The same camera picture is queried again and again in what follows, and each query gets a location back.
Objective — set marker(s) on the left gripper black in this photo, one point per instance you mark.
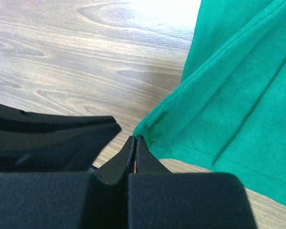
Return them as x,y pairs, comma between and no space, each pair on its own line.
33,142

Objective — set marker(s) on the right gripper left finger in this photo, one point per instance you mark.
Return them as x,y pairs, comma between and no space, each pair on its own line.
68,200

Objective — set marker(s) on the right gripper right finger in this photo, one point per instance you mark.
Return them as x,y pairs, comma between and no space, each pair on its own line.
160,199

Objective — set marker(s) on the green polo shirt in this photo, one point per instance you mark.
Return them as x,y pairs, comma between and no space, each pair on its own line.
229,112

